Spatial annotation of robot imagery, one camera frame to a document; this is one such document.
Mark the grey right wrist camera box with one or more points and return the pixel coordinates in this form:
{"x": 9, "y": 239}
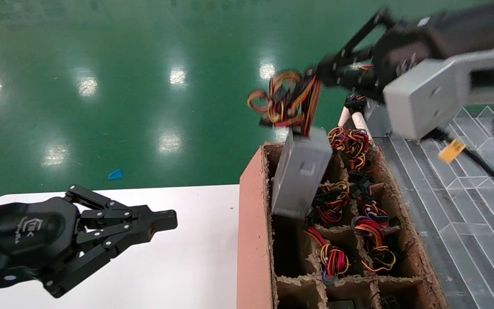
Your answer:
{"x": 427, "y": 98}

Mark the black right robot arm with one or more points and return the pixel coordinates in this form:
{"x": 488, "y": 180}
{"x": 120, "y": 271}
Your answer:
{"x": 478, "y": 25}

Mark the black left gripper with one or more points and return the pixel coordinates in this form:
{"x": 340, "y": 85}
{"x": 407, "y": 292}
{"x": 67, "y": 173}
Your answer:
{"x": 24, "y": 234}

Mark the blue scrap of tape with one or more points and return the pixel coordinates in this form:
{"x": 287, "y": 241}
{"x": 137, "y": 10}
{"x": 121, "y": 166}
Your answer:
{"x": 115, "y": 174}

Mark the short white pipe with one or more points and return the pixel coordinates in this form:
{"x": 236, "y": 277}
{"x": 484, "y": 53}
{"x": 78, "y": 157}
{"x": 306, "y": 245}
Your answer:
{"x": 360, "y": 124}
{"x": 343, "y": 118}

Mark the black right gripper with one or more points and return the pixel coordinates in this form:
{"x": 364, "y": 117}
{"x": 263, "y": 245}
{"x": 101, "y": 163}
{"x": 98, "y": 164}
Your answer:
{"x": 405, "y": 47}

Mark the brown cardboard divider box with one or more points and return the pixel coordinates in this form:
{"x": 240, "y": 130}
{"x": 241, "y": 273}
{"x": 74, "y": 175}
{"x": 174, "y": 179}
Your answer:
{"x": 253, "y": 257}

